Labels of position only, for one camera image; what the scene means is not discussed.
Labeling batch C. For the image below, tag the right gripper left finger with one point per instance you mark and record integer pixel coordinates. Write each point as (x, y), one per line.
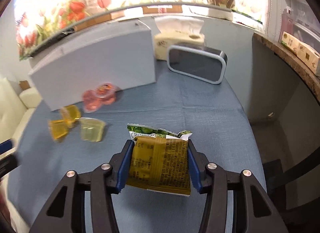
(64, 210)

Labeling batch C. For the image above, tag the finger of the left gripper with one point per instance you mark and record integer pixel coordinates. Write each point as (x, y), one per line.
(5, 146)
(7, 164)

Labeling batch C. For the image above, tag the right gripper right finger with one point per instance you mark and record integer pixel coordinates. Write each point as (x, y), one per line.
(253, 210)

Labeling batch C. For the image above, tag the yellow jelly cup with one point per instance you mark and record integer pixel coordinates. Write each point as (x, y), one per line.
(70, 114)
(58, 129)

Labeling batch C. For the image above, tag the pale green jelly cup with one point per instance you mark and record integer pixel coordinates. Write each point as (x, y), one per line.
(91, 129)

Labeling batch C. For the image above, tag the red jelly cup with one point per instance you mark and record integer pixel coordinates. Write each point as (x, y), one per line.
(106, 93)
(91, 102)

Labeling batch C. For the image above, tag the olive yellow snack packet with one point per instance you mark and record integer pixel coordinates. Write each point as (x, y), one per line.
(159, 160)

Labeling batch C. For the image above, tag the white leather sofa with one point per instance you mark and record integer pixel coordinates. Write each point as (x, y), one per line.
(16, 111)

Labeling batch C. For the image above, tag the wooden side shelf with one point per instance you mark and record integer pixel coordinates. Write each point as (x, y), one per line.
(304, 73)

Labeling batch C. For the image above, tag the white cardboard box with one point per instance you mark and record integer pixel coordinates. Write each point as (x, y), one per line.
(120, 53)

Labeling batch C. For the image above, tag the grey rimmed black basket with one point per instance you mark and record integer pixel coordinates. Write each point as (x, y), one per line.
(197, 61)

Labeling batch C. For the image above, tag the cream patterned carton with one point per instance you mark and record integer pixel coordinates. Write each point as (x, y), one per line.
(308, 55)

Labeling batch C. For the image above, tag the tissue pack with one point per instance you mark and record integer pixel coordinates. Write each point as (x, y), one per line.
(174, 30)

